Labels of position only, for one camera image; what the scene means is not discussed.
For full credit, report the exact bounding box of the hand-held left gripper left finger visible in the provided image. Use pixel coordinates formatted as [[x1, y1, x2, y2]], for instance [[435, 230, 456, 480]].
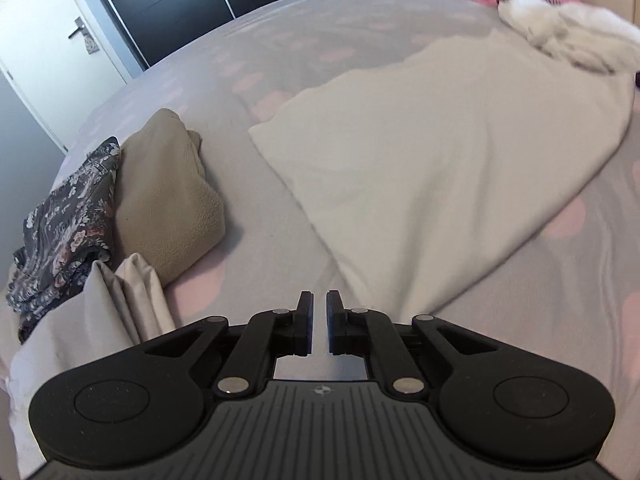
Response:
[[142, 290, 315, 401]]

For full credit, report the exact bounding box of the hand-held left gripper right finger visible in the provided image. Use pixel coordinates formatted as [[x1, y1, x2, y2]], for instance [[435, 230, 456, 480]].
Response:
[[326, 290, 501, 401]]

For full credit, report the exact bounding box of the white t-shirt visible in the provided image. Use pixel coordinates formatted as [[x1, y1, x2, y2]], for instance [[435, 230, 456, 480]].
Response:
[[248, 27, 638, 316]]

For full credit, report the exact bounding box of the white crinkled garment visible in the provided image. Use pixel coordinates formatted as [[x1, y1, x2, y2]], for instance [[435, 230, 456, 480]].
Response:
[[497, 0, 640, 73]]

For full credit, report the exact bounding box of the beige folded garment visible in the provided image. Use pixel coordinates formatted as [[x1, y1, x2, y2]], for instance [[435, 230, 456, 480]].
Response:
[[115, 108, 226, 286]]

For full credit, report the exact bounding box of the pale grey folded cloth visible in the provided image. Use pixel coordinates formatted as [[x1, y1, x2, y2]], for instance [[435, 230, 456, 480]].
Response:
[[10, 252, 178, 411]]

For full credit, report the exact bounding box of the dark floral folded garment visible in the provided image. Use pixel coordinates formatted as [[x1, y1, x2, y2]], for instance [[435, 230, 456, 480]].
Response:
[[6, 136, 123, 343]]

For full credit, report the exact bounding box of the black sliding wardrobe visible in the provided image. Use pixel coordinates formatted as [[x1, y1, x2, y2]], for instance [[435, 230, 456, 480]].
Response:
[[97, 0, 321, 68]]

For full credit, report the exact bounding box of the white door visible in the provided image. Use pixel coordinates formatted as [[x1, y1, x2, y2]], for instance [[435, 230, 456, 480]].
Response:
[[0, 0, 133, 153]]

